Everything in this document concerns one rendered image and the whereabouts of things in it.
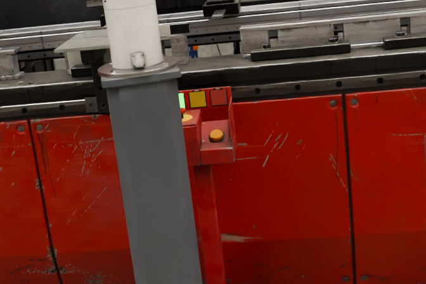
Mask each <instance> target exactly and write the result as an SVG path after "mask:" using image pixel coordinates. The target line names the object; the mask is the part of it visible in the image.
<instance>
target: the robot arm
mask: <svg viewBox="0 0 426 284"><path fill-rule="evenodd" d="M103 7H104V12H105V20H106V28H107V33H108V42H109V46H110V54H111V59H112V60H110V61H109V63H107V64H106V65H103V66H101V67H100V68H99V69H98V74H99V75H100V76H101V77H106V78H130V77H141V76H146V75H153V74H158V73H161V72H165V71H168V70H171V69H173V68H175V67H176V66H178V64H179V63H178V59H177V58H176V57H173V56H164V55H163V53H162V46H161V40H160V31H159V26H158V16H157V7H156V2H155V0H103Z"/></svg>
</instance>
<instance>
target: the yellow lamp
mask: <svg viewBox="0 0 426 284"><path fill-rule="evenodd" d="M189 95H190V105H191V108H193V107H206V102H205V91H200V92H194V93H189Z"/></svg>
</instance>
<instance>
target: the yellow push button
mask: <svg viewBox="0 0 426 284"><path fill-rule="evenodd" d="M223 137H224V135H223V132H222V131H221V130H219V129H215V130H213V131H212V132H211V133H210V138H211V140H212V141H214V142H218V141H221V140H222V139H223Z"/></svg>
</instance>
